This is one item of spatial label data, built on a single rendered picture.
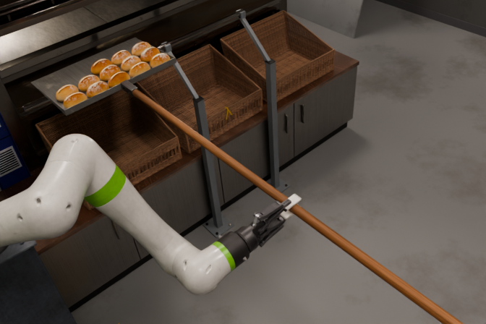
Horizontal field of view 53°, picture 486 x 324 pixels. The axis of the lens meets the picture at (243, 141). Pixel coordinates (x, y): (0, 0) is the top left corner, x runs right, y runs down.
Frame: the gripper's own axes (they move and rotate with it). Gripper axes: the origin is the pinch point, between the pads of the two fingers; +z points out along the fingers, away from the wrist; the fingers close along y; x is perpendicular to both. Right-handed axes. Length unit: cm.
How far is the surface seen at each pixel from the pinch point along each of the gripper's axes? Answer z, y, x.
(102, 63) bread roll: 0, -3, -117
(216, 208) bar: 34, 101, -94
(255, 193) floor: 70, 119, -100
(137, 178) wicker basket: -4, 58, -105
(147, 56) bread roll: 18, -2, -109
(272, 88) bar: 81, 39, -94
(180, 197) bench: 16, 83, -100
